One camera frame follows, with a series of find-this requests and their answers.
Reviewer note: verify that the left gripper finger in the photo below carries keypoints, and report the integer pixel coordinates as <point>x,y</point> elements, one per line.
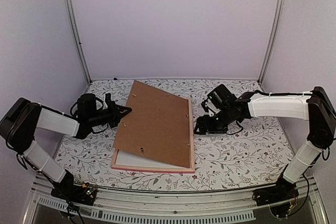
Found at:
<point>121,113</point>
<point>116,107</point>

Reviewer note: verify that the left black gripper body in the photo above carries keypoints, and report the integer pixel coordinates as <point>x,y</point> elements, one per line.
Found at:
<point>107,117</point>

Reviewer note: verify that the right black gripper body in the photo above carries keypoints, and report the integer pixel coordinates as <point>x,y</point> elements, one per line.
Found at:
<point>219,125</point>

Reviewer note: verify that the brown backing board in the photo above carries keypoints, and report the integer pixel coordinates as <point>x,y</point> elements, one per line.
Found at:
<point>157,128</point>

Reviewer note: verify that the dark photo print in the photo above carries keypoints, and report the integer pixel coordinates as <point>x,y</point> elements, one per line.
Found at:
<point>127,159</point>

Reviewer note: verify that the pink wooden picture frame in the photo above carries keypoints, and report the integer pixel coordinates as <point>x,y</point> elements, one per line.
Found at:
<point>183,170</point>

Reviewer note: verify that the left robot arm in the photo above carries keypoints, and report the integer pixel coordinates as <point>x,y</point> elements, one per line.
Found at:
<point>25,118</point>

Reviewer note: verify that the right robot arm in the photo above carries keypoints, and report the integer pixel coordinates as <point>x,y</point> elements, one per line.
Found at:
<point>313,106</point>

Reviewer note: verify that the floral table mat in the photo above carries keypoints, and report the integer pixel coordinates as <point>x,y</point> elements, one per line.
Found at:
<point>251,155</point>

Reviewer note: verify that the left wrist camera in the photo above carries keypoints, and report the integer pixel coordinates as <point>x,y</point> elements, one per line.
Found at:
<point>107,99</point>

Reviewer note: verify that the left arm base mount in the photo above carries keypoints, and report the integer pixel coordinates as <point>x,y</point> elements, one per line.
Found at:
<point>83,194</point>

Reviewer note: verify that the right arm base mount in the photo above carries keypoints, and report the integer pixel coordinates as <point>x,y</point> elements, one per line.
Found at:
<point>285,198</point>

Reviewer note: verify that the front aluminium rail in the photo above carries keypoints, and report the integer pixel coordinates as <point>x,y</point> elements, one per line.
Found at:
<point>121,206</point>

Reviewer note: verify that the left aluminium post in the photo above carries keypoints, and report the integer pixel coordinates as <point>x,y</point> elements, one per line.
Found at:
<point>77,40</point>

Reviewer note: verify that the aluminium post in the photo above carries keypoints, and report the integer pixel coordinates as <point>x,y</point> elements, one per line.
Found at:
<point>271,41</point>
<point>77,40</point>

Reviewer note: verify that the right aluminium post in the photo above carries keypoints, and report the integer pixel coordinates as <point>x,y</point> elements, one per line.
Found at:
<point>271,41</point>

